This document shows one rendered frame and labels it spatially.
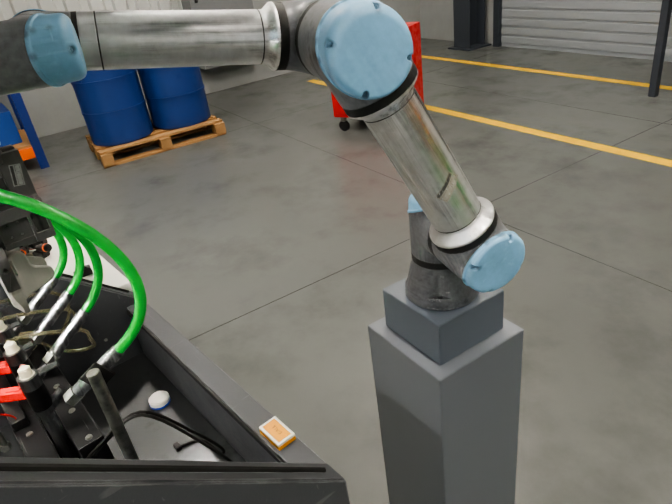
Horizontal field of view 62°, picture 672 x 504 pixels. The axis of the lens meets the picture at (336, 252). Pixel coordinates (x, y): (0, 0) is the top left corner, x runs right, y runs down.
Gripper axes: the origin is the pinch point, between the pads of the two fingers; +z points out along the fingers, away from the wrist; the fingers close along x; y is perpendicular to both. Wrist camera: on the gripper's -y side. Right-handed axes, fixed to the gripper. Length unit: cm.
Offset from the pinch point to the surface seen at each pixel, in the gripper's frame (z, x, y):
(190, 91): 74, 432, 232
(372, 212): 120, 166, 212
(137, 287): -3.9, -16.2, 11.1
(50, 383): 22.2, 13.6, -0.1
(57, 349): 12.9, 7.1, 2.5
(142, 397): 37.2, 16.7, 13.1
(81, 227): -12.8, -14.7, 8.0
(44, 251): 20, 63, 13
